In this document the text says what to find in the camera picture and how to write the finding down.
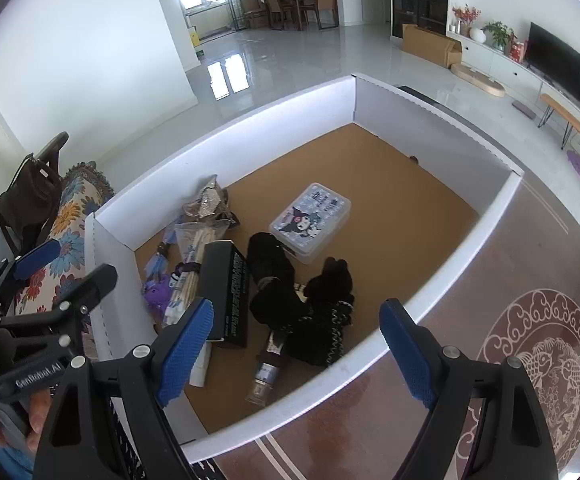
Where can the leafy potted plant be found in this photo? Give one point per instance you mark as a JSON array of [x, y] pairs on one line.
[[497, 35]]

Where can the red gift box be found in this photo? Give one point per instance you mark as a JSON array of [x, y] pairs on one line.
[[517, 51]]

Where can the black velvet scrunchie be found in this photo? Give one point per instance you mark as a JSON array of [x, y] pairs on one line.
[[270, 270]]

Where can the light blue toy wand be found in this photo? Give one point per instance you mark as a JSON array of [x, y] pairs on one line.
[[157, 262]]

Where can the white round vase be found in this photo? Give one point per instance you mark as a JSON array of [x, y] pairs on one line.
[[477, 34]]

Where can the purple plastic toy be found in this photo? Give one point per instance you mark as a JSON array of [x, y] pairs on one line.
[[157, 295]]

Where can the red flowers in vase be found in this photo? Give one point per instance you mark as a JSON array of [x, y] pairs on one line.
[[465, 15]]

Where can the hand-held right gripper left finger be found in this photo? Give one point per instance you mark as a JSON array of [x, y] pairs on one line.
[[185, 350]]

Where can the clear plastic storage case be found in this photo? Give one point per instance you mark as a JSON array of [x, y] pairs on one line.
[[310, 220]]

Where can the black television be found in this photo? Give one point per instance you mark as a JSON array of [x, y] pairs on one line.
[[565, 65]]

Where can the floral patterned cushion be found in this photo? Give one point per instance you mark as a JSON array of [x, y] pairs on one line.
[[70, 210]]

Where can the wooden dining chair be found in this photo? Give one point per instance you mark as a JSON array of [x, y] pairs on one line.
[[327, 2]]

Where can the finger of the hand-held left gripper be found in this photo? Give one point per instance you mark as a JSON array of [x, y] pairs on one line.
[[87, 285], [35, 260]]

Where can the dark floor scale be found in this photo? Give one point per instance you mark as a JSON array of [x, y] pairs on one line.
[[525, 109]]

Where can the clear bag of cotton swabs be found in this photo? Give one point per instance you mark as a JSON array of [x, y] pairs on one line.
[[192, 255]]

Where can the person's left hand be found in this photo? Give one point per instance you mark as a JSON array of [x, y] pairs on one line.
[[37, 420]]

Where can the brown perfume bottle clear cap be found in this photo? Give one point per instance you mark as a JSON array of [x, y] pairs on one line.
[[266, 370]]

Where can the round wooden floor board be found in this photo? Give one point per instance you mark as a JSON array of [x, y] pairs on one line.
[[480, 82]]

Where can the black rectangular box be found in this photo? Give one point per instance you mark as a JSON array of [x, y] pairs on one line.
[[230, 285]]

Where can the wooden bench with metal legs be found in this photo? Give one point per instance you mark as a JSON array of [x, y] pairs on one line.
[[562, 110]]

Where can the brown cardboard carton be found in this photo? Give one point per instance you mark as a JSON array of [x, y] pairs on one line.
[[427, 42]]

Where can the rhinestone bow hair clip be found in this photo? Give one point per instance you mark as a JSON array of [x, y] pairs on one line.
[[210, 202]]

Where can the white television cabinet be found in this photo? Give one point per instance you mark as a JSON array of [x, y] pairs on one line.
[[510, 72]]

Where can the dark brown handbag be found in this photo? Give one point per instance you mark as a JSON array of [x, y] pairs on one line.
[[30, 195]]

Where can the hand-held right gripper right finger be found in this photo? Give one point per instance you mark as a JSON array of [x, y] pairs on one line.
[[407, 355]]

